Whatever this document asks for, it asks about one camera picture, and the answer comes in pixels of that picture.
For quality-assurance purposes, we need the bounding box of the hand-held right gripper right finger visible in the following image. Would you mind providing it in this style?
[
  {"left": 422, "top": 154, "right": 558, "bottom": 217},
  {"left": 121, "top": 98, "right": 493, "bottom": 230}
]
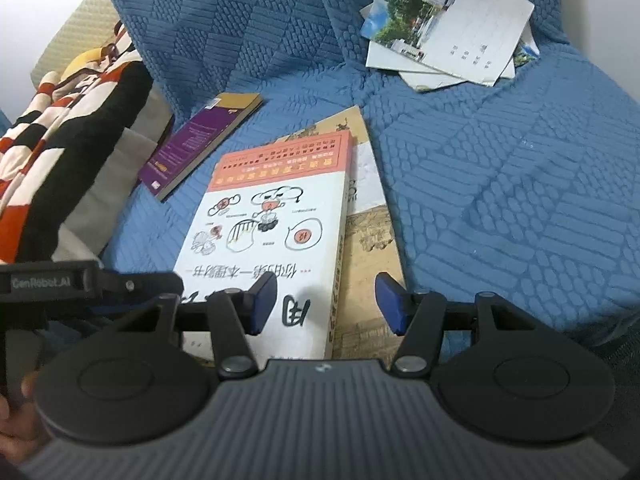
[{"left": 375, "top": 272, "right": 542, "bottom": 380}]

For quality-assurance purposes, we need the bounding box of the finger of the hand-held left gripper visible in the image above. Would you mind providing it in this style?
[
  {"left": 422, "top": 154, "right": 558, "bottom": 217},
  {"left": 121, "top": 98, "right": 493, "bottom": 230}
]
[{"left": 100, "top": 271, "right": 184, "bottom": 301}]

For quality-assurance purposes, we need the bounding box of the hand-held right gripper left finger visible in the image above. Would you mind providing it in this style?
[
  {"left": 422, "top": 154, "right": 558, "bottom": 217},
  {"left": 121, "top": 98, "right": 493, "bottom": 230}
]
[{"left": 107, "top": 272, "right": 278, "bottom": 380}]

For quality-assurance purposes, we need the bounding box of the painting cover book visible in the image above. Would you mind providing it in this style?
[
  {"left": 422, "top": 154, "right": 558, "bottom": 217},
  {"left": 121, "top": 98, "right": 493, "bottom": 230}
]
[{"left": 287, "top": 105, "right": 408, "bottom": 361}]

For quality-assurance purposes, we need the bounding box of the white cartoon cover book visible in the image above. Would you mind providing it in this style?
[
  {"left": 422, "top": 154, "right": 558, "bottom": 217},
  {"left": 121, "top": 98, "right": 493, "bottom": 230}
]
[{"left": 175, "top": 132, "right": 357, "bottom": 361}]

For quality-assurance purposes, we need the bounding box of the purple book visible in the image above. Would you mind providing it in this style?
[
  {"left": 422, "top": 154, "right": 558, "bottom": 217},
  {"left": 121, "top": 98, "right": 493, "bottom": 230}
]
[{"left": 137, "top": 92, "right": 264, "bottom": 203}]

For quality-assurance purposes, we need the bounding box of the pile of postcards and papers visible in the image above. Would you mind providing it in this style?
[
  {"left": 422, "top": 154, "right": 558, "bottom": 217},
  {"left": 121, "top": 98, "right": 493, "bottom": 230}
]
[{"left": 360, "top": 0, "right": 536, "bottom": 87}]

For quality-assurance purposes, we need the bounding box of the person's left hand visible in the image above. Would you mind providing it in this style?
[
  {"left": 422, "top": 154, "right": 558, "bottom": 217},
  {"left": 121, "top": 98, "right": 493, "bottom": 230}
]
[{"left": 0, "top": 370, "right": 52, "bottom": 467}]

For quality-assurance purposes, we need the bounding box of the blue textured sofa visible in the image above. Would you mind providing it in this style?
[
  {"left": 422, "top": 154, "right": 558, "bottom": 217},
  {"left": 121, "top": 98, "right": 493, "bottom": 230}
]
[{"left": 92, "top": 0, "right": 640, "bottom": 361}]

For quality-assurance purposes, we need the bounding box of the red white black striped blanket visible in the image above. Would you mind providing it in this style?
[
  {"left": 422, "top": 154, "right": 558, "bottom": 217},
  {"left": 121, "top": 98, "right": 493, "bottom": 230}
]
[{"left": 0, "top": 20, "right": 153, "bottom": 266}]

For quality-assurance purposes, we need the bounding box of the yellow plush toy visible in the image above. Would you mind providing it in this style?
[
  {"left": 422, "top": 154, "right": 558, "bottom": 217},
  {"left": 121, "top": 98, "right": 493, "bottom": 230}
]
[{"left": 62, "top": 46, "right": 118, "bottom": 78}]

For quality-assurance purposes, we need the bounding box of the beige quilted headboard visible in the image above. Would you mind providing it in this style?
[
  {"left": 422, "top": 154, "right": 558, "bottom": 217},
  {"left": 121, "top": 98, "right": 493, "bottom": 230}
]
[{"left": 30, "top": 0, "right": 121, "bottom": 91}]

